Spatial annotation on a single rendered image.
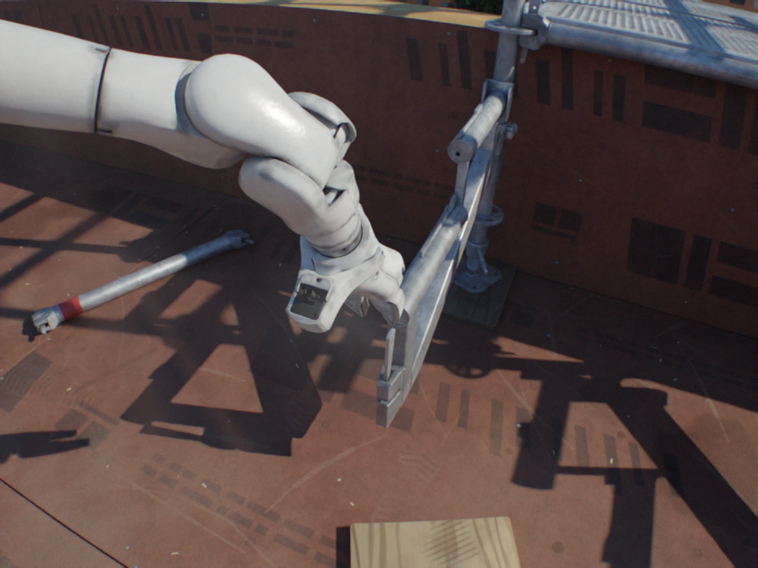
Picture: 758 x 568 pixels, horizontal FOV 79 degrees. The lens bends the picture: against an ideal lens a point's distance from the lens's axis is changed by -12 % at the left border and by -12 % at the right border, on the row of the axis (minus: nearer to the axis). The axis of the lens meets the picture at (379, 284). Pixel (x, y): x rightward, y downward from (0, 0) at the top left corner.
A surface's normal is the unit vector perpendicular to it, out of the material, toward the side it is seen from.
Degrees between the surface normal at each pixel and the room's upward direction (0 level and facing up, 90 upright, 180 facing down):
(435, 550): 0
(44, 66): 64
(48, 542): 0
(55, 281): 0
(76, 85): 78
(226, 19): 90
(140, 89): 54
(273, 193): 115
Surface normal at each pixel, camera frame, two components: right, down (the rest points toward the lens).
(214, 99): 0.26, 0.03
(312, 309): -0.18, -0.38
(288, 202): -0.29, 0.90
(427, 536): 0.04, -0.79
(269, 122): 0.58, 0.03
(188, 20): -0.39, 0.56
